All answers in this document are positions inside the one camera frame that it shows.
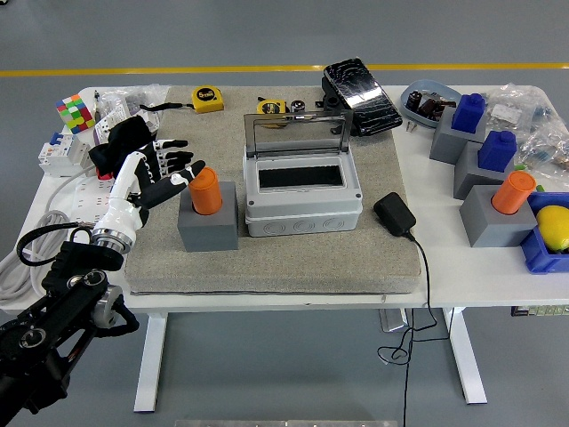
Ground yellow tape measure with strap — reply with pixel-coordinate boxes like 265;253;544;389
140;85;227;116

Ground silver under-table control box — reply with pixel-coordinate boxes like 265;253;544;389
379;308;409;334

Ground yellow lemon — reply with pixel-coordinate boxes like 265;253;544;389
535;205;569;255

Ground blue plastic block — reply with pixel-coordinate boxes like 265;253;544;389
477;130;518;173
451;93;487;133

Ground grey-brown mat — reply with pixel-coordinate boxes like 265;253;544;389
123;85;422;295

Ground blue-grey oval dish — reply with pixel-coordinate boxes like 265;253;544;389
399;78;463;130

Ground white circuit breaker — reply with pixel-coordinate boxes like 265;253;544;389
37;132;93;179

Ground black glossy foot pedal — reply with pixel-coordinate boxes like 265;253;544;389
322;57;404;137

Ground large multicoloured puzzle cube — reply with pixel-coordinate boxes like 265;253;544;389
55;93;97;134

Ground white table leg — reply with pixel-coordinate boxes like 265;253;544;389
133;312;169;413
442;306;489;405

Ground grey plastic junction box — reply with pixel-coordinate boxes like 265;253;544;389
242;150;364;238

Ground black power adapter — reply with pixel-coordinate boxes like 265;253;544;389
373;191;418;237

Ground grey block with round hole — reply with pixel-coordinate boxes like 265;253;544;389
177;181;240;254

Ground clear bag of white parts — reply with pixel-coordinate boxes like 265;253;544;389
98;84;171;134

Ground black cloth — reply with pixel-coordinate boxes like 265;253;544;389
87;117;155;181

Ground black adapter cord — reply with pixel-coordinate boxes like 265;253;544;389
377;230;439;427

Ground white socket in packaging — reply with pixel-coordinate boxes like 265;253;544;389
92;110;130;146

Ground grey block holder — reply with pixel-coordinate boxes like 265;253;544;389
453;141;517;200
459;184;539;249
429;106;489;165

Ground smoky transparent box lid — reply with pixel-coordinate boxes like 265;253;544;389
243;109;356;157

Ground green plastic piece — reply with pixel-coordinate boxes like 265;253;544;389
513;163;548;193

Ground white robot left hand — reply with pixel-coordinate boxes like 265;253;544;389
92;138;207;245

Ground dark brown capacitors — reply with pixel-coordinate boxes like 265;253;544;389
420;98;445;124

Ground under-table label strip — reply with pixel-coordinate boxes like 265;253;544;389
510;305;569;318

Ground blue plastic bin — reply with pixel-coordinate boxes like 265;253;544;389
520;191;569;276

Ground white power strip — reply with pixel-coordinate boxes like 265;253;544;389
66;175;119;232

